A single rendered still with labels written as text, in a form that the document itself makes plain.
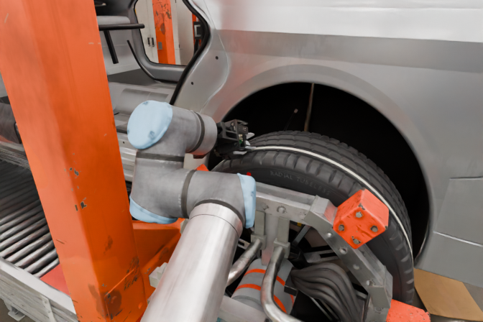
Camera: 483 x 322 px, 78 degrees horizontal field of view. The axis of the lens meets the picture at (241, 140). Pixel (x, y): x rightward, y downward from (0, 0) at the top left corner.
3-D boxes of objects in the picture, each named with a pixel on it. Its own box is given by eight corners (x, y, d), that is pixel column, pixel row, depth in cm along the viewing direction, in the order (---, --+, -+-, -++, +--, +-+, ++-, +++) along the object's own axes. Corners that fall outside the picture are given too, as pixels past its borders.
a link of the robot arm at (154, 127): (119, 150, 55) (126, 97, 56) (170, 155, 65) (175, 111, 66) (152, 153, 50) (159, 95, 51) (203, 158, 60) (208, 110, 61)
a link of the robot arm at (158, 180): (177, 229, 50) (185, 157, 51) (116, 221, 53) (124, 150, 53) (195, 221, 59) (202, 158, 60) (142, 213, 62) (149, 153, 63)
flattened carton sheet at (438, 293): (439, 248, 208) (440, 244, 206) (488, 323, 158) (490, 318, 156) (394, 244, 211) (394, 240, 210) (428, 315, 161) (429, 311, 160)
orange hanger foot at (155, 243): (220, 224, 151) (218, 164, 138) (148, 309, 108) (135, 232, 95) (192, 215, 158) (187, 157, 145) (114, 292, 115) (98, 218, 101)
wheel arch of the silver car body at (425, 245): (416, 215, 122) (456, 72, 99) (421, 272, 96) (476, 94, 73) (236, 172, 155) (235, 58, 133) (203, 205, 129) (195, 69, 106)
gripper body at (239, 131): (253, 152, 73) (223, 146, 63) (225, 158, 78) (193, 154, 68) (249, 121, 75) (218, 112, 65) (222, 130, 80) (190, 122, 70)
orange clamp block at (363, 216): (359, 228, 68) (389, 208, 63) (354, 251, 62) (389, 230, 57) (335, 208, 69) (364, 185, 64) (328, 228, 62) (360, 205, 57)
